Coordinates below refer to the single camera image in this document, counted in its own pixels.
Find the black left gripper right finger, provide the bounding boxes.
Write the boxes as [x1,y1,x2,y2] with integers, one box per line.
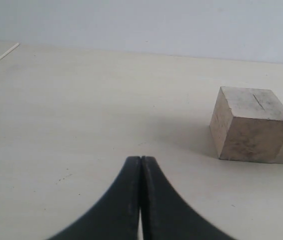
[140,156,232,240]

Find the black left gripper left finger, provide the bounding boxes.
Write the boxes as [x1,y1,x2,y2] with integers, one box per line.
[50,156,142,240]

